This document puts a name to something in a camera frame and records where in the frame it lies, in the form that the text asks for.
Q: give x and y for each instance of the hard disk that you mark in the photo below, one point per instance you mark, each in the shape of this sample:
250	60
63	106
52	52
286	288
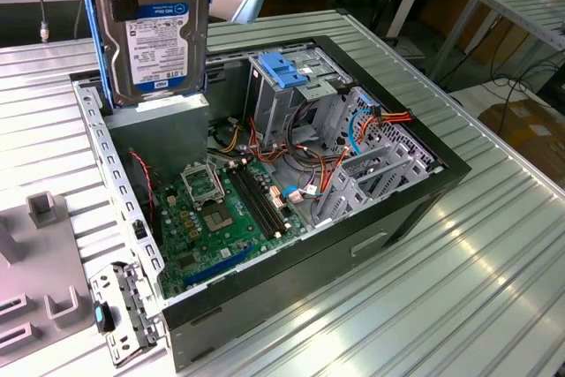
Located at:
163	55

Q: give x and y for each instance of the grey metal disk bay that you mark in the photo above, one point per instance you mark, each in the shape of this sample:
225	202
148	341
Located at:
348	193

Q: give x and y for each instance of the grey power supply unit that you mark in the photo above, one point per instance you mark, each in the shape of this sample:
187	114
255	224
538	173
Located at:
154	143

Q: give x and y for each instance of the blue plastic drive latch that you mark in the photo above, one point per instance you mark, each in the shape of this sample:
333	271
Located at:
280	68

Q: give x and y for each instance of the grey optical drive cage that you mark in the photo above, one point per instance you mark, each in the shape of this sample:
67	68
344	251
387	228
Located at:
269	112

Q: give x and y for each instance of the black case fan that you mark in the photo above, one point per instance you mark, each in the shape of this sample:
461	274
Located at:
140	191

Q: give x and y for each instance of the black RAM slot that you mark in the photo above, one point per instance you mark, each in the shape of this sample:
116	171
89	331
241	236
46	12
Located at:
252	200
265	198

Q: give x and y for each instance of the CPU socket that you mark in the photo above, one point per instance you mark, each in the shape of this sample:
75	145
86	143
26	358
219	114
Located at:
217	219

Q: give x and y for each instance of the green motherboard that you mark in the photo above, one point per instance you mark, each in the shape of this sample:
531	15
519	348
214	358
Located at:
207	249

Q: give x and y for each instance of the grey parts rack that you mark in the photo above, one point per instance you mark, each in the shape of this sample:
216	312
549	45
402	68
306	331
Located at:
39	262

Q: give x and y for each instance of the blue expansion slot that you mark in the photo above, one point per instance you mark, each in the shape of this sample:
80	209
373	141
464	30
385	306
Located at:
220	264

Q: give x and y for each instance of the black tab with blue mark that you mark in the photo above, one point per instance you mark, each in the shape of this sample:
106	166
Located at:
100	316

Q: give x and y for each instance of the black open PC case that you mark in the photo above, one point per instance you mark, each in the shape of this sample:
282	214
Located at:
309	271

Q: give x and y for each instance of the metal slat side table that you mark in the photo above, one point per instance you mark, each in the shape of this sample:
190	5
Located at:
521	10

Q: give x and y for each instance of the large brown cardboard box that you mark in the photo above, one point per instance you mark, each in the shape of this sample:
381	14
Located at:
529	130

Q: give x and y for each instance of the small black case switch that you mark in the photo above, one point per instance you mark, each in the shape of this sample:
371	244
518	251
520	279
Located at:
139	230

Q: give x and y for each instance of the grey expansion bracket latch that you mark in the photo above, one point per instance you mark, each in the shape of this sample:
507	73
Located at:
128	306

